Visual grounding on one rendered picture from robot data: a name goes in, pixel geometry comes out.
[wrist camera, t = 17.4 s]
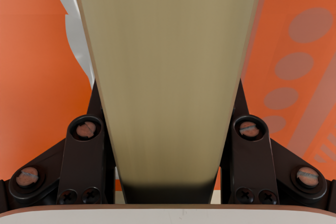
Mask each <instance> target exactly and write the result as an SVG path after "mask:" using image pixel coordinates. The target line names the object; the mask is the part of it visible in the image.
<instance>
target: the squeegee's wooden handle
mask: <svg viewBox="0 0 336 224"><path fill-rule="evenodd" d="M258 2H259V0H77V5H78V9H79V13H80V17H81V21H82V26H83V30H84V34H85V38H86V42H87V46H88V51H89V55H90V59H91V63H92V67H93V72H94V76H95V80H96V84H97V88H98V93H99V97H100V101H101V105H102V109H103V113H104V118H105V122H106V126H107V130H108V134H109V139H110V143H111V147H112V151H113V155H114V160H115V164H116V168H117V172H118V176H119V180H120V185H121V189H122V193H123V197H124V201H125V204H211V200H212V196H213V192H214V188H215V183H216V179H217V175H218V171H219V166H220V162H221V158H222V154H223V150H224V145H225V141H226V137H227V133H228V129H229V124H230V120H231V116H232V112H233V107H234V103H235V99H236V95H237V91H238V86H239V82H240V78H241V74H242V70H243V65H244V61H245V57H246V53H247V48H248V44H249V40H250V36H251V32H252V27H253V23H254V19H255V15H256V11H257V6H258Z"/></svg>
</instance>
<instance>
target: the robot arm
mask: <svg viewBox="0 0 336 224"><path fill-rule="evenodd" d="M219 166H220V204H115V194H116V162H115V158H114V154H113V150H112V145H111V141H110V137H109V133H108V129H107V124H106V120H105V116H104V112H103V108H102V103H101V99H100V95H99V91H98V87H97V83H96V78H95V79H94V83H93V88H92V92H91V96H90V100H89V104H88V108H87V113H86V114H84V115H81V116H78V117H77V118H75V119H74V120H73V121H71V123H70V124H69V125H68V127H67V131H66V138H64V139H63V140H61V141H60V142H58V143H57V144H55V145H54V146H52V147H51V148H49V149H48V150H46V151H45V152H43V153H42V154H40V155H38V156H37V157H35V158H34V159H32V160H31V161H29V162H28V163H26V164H25V165H23V166H22V167H20V168H19V169H18V170H17V171H16V172H15V173H14V174H13V175H12V177H11V178H10V179H8V180H5V181H4V180H3V179H1V180H0V224H336V180H335V179H333V180H332V181H330V180H328V179H325V177H324V176H323V174H322V173H321V172H320V171H319V170H318V169H317V168H315V167H314V166H312V165H311V164H309V163H308V162H306V161H305V160H303V159H302V158H300V157H299V156H297V155H296V154H294V153H293V152H291V151H290V150H288V149H287V148H285V147H284V146H282V145H281V144H279V143H278V142H276V141H275V140H273V139H272V138H270V133H269V128H268V126H267V124H266V123H265V122H264V121H263V120H262V119H261V118H259V117H257V116H255V115H252V114H249V110H248V105H247V101H246V97H245V93H244V89H243V84H242V80H241V78H240V81H239V85H238V89H237V93H236V97H235V102H234V106H233V110H232V114H231V119H230V123H229V127H228V131H227V135H226V140H225V144H224V148H223V152H222V156H221V161H220V165H219Z"/></svg>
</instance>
